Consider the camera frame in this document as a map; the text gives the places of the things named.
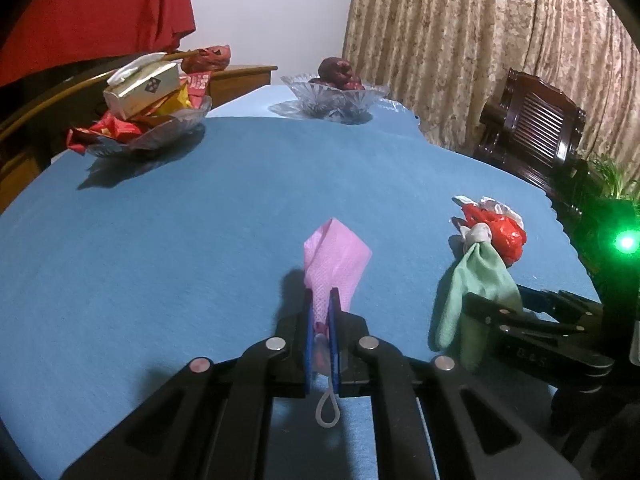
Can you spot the glass snack dish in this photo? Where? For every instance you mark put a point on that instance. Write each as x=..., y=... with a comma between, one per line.
x=111, y=137

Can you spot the dark wooden armchair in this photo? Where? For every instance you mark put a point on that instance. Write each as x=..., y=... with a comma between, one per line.
x=532, y=132

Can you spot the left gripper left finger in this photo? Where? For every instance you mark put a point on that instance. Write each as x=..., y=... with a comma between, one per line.
x=276, y=366

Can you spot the dark red fruit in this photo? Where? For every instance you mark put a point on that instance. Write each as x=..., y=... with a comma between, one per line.
x=337, y=73

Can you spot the green potted plant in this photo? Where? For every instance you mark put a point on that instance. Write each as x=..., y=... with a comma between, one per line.
x=611, y=180

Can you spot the white tissue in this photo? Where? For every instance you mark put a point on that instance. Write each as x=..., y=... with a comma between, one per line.
x=488, y=203

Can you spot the pink mesh pouch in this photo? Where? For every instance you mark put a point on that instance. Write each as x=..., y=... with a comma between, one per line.
x=334, y=260

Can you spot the glass fruit bowl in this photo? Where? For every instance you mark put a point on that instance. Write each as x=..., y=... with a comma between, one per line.
x=325, y=102

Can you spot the blue table cloth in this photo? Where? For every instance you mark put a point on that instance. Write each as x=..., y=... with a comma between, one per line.
x=115, y=274

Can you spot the red cloth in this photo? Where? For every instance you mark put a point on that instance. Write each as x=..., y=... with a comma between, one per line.
x=52, y=33

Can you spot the green cloth glove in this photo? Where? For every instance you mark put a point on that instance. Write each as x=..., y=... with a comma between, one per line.
x=480, y=272

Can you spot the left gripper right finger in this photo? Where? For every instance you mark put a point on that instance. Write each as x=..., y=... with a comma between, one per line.
x=365, y=365

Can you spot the red crumpled bag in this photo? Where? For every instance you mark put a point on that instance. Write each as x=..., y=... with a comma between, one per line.
x=210, y=59

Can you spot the beige patterned curtain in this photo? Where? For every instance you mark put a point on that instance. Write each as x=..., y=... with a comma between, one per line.
x=445, y=59

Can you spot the gold cardboard box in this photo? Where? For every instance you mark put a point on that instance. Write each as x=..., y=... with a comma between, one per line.
x=132, y=89

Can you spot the red plastic bag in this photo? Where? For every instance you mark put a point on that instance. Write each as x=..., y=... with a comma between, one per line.
x=502, y=231

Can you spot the wooden bench backrest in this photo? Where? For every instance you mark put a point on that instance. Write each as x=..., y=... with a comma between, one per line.
x=35, y=133

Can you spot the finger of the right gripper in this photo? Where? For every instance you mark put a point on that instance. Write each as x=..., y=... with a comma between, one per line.
x=526, y=333
x=565, y=307

